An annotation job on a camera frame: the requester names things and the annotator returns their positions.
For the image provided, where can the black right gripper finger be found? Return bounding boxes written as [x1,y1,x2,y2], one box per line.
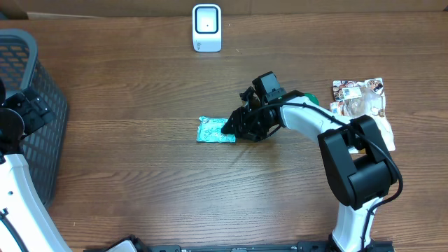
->
[239,86,258,109]
[221,117,238,138]

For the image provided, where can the light blue snack packet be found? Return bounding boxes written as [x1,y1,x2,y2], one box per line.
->
[197,116,236,143]

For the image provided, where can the green lid jar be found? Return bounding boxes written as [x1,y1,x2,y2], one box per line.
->
[304,93,319,106]

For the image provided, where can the white plastic pouch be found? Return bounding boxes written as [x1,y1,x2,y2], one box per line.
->
[330,78,396,151]

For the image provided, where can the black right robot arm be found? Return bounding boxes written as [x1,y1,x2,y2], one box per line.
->
[221,71,403,251]

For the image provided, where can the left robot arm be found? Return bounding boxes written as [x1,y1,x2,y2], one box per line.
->
[1,85,71,251]

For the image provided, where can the white barcode scanner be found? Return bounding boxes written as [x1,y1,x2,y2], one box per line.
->
[192,3,222,53]

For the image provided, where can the grey plastic mesh basket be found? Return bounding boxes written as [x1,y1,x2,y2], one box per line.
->
[1,29,69,208]

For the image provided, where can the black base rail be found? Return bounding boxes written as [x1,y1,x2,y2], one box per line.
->
[146,239,395,252]

